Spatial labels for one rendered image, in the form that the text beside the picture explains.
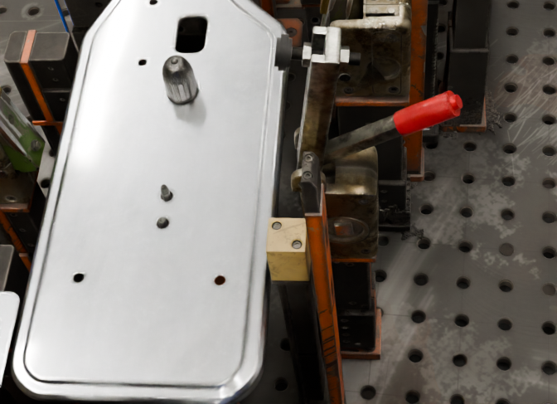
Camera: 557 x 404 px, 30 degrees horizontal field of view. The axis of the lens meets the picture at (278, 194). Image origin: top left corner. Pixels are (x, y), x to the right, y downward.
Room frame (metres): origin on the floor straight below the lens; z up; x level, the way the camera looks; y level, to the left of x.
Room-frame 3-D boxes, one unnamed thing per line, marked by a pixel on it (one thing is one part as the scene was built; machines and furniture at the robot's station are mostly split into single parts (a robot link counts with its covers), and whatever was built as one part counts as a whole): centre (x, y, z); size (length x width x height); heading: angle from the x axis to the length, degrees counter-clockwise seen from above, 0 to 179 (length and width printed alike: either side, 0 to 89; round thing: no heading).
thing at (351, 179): (0.52, -0.06, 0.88); 0.07 x 0.06 x 0.35; 78
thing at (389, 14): (0.69, -0.12, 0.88); 0.11 x 0.09 x 0.37; 78
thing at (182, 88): (0.68, 0.08, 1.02); 0.03 x 0.03 x 0.07
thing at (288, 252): (0.45, 0.00, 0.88); 0.04 x 0.04 x 0.36; 78
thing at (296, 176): (0.50, -0.03, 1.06); 0.03 x 0.01 x 0.03; 78
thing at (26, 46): (0.78, 0.23, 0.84); 0.11 x 0.08 x 0.29; 78
